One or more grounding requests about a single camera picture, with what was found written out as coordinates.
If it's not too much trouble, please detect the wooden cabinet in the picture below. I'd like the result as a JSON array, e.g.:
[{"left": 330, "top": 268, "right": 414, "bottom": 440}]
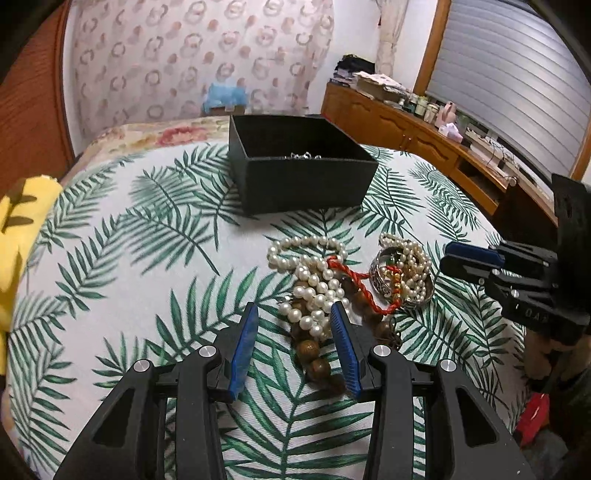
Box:
[{"left": 321, "top": 80, "right": 559, "bottom": 232}]

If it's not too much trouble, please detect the yellow plush toy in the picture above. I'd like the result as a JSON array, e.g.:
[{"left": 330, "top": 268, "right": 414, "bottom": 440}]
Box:
[{"left": 0, "top": 175, "right": 63, "bottom": 333}]

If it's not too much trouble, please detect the blue plastic bag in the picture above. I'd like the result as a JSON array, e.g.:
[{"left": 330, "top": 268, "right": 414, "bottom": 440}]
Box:
[{"left": 202, "top": 80, "right": 250, "bottom": 112}]

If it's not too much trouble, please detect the black jewelry box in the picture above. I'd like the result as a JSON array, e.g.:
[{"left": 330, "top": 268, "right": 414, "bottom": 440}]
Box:
[{"left": 228, "top": 114, "right": 379, "bottom": 215}]

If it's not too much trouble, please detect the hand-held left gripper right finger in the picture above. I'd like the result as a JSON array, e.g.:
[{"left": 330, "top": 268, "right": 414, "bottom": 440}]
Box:
[{"left": 330, "top": 301, "right": 539, "bottom": 480}]

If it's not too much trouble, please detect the floral blanket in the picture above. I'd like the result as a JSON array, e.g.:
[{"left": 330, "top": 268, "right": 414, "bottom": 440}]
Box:
[{"left": 76, "top": 115, "right": 324, "bottom": 162}]

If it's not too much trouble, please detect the white pearl necklace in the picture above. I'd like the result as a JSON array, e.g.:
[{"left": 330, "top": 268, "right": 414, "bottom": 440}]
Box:
[{"left": 267, "top": 235, "right": 352, "bottom": 340}]

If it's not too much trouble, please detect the small pearl bracelet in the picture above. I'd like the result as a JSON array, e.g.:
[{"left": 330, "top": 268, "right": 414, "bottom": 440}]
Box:
[{"left": 379, "top": 233, "right": 432, "bottom": 301}]

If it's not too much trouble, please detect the ring patterned curtain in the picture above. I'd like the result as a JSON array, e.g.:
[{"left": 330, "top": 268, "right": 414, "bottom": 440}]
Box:
[{"left": 62, "top": 0, "right": 335, "bottom": 144}]

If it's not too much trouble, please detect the brown wooden bead bracelet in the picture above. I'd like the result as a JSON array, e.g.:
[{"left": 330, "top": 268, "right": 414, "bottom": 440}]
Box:
[{"left": 279, "top": 272, "right": 402, "bottom": 395}]

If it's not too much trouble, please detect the cardboard box with cloth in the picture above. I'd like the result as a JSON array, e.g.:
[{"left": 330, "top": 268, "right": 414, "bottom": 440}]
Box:
[{"left": 355, "top": 71, "right": 407, "bottom": 102}]

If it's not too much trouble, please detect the person's right hand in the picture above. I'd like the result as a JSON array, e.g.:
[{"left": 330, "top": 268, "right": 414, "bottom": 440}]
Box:
[{"left": 524, "top": 331, "right": 557, "bottom": 381}]

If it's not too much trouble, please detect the red cord bracelet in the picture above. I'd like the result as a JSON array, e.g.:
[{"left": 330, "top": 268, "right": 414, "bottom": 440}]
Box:
[{"left": 327, "top": 256, "right": 395, "bottom": 317}]

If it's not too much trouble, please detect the stack of folded clothes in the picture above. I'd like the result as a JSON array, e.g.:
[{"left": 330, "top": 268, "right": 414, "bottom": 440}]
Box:
[{"left": 330, "top": 54, "right": 377, "bottom": 88}]

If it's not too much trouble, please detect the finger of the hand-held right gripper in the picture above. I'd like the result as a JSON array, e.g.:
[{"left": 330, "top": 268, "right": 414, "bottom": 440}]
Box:
[
  {"left": 485, "top": 270, "right": 555, "bottom": 308},
  {"left": 438, "top": 241, "right": 561, "bottom": 278}
]

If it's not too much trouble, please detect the green leaf print cloth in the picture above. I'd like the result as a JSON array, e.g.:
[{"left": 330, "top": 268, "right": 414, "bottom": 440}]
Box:
[{"left": 4, "top": 143, "right": 532, "bottom": 480}]

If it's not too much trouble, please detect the silver bangle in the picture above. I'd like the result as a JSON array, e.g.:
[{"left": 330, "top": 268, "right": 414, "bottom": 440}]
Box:
[{"left": 369, "top": 249, "right": 435, "bottom": 308}]

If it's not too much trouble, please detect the wooden window frame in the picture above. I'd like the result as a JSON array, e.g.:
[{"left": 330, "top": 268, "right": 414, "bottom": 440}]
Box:
[{"left": 413, "top": 0, "right": 453, "bottom": 95}]

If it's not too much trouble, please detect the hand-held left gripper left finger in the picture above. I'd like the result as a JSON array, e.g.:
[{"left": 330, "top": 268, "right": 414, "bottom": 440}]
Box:
[{"left": 53, "top": 302, "right": 259, "bottom": 480}]

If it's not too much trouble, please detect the gold bead bracelet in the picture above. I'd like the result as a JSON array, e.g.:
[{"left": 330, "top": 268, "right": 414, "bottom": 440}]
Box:
[{"left": 385, "top": 261, "right": 409, "bottom": 296}]

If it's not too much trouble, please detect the beige side curtain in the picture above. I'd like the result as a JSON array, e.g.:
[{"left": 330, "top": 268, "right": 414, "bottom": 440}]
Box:
[{"left": 375, "top": 0, "right": 407, "bottom": 79}]

